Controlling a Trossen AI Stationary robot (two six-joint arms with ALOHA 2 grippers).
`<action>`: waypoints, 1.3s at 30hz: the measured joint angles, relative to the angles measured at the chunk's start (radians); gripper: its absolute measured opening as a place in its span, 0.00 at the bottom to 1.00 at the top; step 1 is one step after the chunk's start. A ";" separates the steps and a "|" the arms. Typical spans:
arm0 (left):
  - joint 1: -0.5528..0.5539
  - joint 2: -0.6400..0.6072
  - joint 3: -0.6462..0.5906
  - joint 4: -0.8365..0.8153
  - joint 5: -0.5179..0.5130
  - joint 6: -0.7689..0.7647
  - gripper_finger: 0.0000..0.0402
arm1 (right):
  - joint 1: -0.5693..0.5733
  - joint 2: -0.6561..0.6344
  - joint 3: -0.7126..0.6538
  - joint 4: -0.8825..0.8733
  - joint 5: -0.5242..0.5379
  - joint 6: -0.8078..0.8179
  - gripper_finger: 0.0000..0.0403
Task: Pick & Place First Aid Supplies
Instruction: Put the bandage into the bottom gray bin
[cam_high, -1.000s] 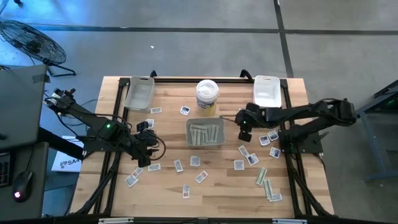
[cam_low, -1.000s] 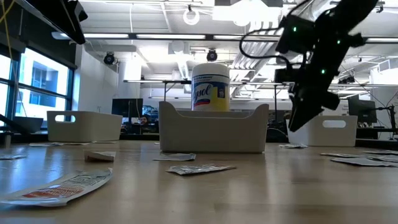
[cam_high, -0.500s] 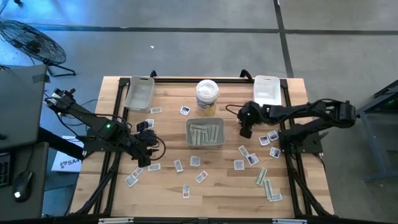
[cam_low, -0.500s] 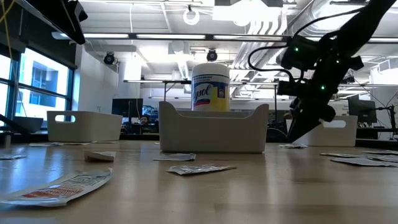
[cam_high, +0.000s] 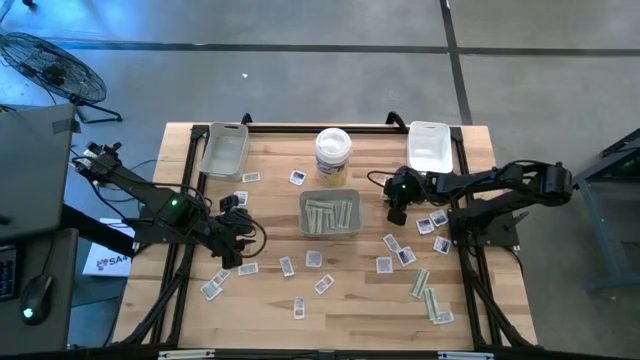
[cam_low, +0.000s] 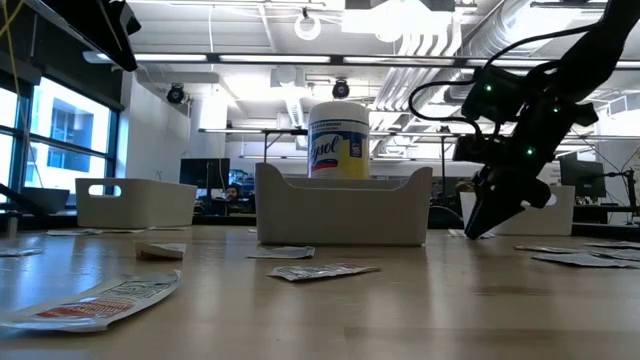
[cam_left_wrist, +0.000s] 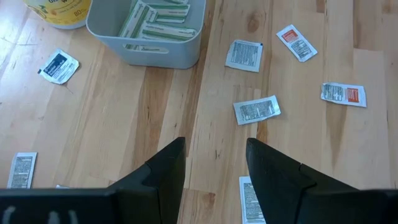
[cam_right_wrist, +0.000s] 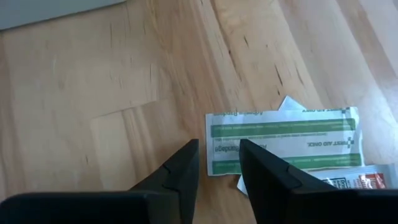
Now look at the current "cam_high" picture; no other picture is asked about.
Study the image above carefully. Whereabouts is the yellow white Lysol wipes canister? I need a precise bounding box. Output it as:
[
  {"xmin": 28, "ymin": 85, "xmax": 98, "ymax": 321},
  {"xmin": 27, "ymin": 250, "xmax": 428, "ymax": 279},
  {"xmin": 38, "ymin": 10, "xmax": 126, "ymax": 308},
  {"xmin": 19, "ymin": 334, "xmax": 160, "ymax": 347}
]
[{"xmin": 314, "ymin": 127, "xmax": 353, "ymax": 189}]

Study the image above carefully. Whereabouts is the white paper with logo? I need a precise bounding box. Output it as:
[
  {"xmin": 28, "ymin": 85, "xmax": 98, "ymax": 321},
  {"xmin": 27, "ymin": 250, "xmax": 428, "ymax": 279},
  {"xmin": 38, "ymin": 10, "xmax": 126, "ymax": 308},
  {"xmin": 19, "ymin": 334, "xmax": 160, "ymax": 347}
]
[{"xmin": 81, "ymin": 216, "xmax": 136, "ymax": 279}]

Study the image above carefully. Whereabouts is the black keyboard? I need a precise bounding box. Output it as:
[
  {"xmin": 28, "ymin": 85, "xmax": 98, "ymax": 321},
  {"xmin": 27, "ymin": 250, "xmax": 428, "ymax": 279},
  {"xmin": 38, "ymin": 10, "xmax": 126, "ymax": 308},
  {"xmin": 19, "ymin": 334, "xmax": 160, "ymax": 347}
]
[{"xmin": 0, "ymin": 243, "xmax": 20, "ymax": 303}]

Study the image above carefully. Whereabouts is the black computer mouse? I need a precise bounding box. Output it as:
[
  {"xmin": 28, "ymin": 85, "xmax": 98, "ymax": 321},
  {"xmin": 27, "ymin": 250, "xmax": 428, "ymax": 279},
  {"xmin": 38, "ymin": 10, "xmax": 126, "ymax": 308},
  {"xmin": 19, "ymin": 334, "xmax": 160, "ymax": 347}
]
[{"xmin": 18, "ymin": 273, "xmax": 55, "ymax": 327}]

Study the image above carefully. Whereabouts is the white plastic bin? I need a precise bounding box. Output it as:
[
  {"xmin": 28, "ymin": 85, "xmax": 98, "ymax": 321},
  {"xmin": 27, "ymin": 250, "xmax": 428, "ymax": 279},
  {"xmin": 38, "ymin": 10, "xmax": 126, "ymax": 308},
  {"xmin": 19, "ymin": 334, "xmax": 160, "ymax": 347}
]
[{"xmin": 406, "ymin": 120, "xmax": 455, "ymax": 175}]

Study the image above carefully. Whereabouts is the white label strip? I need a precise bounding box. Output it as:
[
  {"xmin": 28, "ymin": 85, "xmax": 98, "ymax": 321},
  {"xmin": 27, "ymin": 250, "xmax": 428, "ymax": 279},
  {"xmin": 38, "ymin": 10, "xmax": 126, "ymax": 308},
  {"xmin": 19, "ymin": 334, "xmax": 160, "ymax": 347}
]
[
  {"xmin": 158, "ymin": 349, "xmax": 216, "ymax": 360},
  {"xmin": 437, "ymin": 350, "xmax": 495, "ymax": 360}
]

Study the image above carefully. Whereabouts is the grey tape piece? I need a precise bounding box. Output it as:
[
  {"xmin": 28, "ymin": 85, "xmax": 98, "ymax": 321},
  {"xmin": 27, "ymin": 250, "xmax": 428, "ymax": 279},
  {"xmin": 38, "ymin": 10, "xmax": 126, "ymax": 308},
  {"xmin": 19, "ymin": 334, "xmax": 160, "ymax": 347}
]
[{"xmin": 51, "ymin": 117, "xmax": 82, "ymax": 135}]

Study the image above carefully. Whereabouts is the black support bar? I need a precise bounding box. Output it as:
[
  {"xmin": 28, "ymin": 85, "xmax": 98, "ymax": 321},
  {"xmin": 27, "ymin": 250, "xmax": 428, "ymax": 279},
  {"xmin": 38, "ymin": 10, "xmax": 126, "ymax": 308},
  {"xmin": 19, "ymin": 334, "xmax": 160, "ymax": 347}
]
[{"xmin": 59, "ymin": 203, "xmax": 139, "ymax": 259}]

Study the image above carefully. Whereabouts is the grey desk panel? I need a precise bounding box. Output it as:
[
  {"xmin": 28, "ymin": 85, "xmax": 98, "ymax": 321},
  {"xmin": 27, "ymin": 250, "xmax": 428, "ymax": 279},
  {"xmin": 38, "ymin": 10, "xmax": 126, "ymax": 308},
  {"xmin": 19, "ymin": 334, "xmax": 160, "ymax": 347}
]
[{"xmin": 0, "ymin": 103, "xmax": 77, "ymax": 242}]

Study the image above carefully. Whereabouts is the dark grey side desk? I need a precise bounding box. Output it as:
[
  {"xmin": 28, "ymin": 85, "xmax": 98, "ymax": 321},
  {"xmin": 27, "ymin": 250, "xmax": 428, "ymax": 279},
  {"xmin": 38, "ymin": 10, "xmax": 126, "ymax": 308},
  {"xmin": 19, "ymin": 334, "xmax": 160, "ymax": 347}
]
[{"xmin": 0, "ymin": 228, "xmax": 80, "ymax": 354}]

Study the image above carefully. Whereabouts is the blue grey metal stand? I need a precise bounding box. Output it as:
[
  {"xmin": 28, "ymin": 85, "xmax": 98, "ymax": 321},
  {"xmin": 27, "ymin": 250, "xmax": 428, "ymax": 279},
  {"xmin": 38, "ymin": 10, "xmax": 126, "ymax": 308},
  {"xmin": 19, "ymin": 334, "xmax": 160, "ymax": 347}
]
[{"xmin": 551, "ymin": 127, "xmax": 640, "ymax": 294}]

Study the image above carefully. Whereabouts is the light grey plastic bin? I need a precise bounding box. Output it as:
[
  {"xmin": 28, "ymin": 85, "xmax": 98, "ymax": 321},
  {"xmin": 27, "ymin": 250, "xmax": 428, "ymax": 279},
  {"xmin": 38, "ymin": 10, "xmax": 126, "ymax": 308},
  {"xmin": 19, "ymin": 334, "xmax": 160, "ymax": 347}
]
[
  {"xmin": 298, "ymin": 188, "xmax": 363, "ymax": 238},
  {"xmin": 198, "ymin": 121, "xmax": 250, "ymax": 182}
]

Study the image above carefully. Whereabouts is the black round floor fan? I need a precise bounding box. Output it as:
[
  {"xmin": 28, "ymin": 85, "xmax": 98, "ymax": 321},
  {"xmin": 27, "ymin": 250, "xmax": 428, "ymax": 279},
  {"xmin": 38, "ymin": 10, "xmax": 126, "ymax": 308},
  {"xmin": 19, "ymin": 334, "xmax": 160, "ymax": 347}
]
[{"xmin": 0, "ymin": 31, "xmax": 124, "ymax": 125}]

